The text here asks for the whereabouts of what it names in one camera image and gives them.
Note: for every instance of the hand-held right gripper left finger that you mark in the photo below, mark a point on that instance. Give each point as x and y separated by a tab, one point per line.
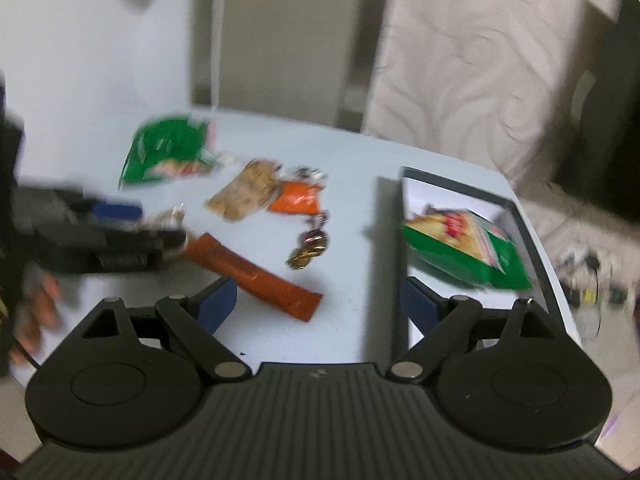
217	305

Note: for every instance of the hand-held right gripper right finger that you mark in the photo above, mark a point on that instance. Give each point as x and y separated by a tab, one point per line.
419	305

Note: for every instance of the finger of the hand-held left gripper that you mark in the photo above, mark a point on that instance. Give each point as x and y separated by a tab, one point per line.
117	211
160	241

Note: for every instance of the silver candy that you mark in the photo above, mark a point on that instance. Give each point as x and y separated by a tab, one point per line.
165	217

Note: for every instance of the long orange bar packet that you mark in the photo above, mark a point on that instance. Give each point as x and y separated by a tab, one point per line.
260	280

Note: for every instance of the green snack bag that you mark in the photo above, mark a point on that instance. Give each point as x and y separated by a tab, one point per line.
162	152
465	255

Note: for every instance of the beige cracker packet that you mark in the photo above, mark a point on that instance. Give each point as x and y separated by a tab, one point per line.
245	192

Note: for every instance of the black tray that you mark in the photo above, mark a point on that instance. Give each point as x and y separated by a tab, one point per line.
435	197

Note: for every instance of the small orange snack packet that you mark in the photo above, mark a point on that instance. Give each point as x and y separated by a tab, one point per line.
297	199

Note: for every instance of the person's left hand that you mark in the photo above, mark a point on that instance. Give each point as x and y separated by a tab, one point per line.
37	310

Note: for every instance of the gold brown wrapped candy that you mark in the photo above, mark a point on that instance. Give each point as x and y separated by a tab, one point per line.
310	247

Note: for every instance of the dark silver-wrapped candy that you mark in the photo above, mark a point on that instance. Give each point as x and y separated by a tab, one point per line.
307	173

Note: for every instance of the beige door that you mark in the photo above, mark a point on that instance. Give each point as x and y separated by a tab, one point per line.
290	35

